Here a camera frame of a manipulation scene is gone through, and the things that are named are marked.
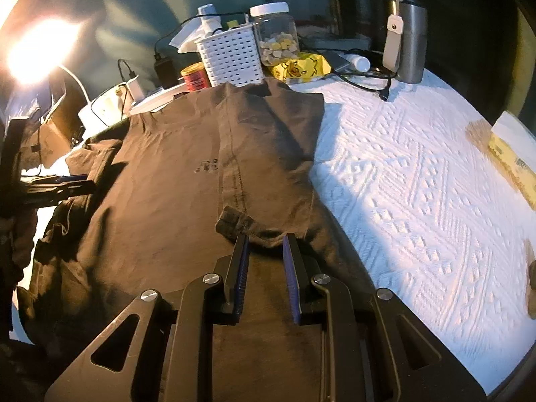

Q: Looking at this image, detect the white perforated plastic basket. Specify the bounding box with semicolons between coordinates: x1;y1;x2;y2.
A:
196;23;266;88

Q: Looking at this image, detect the black charger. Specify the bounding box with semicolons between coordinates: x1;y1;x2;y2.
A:
154;52;179;89

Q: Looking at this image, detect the clear jar with white lid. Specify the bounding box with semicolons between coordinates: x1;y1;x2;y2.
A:
250;3;300;68

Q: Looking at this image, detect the black charger cable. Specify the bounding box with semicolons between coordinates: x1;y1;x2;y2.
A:
154;12;252;57

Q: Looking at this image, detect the white charger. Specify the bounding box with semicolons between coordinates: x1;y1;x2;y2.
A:
126;76;145;102

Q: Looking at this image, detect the white power strip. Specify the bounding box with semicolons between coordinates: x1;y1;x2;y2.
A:
130;83;189;115

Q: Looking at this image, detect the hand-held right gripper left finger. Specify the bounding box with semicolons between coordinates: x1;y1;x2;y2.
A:
44;233;252;402

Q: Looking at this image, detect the small white bottle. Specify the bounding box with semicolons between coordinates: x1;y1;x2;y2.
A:
347;54;371;72

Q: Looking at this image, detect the red tin can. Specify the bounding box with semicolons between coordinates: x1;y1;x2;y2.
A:
181;62;212;93

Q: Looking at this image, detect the white textured blanket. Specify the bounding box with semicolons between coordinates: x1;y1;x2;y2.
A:
8;67;536;394

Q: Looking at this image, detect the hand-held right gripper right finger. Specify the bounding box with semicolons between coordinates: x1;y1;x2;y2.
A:
282;233;488;402

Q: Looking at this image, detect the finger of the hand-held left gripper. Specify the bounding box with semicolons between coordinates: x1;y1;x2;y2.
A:
24;174;98;207

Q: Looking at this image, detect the grey power bank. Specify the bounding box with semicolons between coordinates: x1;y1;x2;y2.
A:
324;52;354;72

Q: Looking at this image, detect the brown printed t-shirt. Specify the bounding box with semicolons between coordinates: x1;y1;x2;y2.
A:
14;79;375;402

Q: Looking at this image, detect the yellow tissue box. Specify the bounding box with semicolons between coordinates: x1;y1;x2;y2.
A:
488;111;536;212

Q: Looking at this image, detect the steel tumbler with strap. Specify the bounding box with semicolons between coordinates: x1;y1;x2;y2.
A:
383;0;428;83

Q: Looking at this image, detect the brown cardboard box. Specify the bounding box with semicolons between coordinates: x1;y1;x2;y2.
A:
21;73;90;168

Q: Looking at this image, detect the yellow duck print packet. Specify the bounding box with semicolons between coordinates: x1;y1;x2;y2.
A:
268;52;331;83

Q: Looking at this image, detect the black cable with plug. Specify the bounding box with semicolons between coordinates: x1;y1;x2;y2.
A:
331;65;398;102

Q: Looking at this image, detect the cream bear print mug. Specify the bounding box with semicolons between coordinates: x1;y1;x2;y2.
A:
89;85;128;127

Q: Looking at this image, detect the white crumpled tissue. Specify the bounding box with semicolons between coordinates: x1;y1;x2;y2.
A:
169;19;210;54

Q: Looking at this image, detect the white desk lamp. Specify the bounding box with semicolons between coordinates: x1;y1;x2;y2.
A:
0;0;97;130

